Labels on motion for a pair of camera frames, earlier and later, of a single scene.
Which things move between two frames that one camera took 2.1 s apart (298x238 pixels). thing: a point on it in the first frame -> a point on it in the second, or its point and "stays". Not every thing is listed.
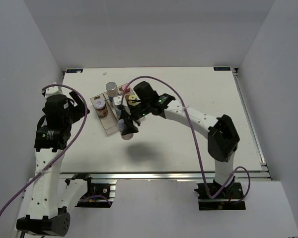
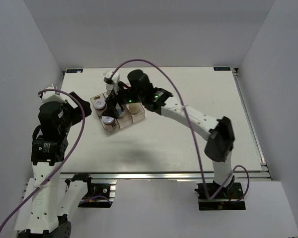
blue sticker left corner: (74, 70) stays
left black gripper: (79, 111) stays
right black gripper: (130, 127) -> (110, 110)
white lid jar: (121, 127) -> (109, 123)
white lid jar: (100, 105) stays
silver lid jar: (111, 88) stays
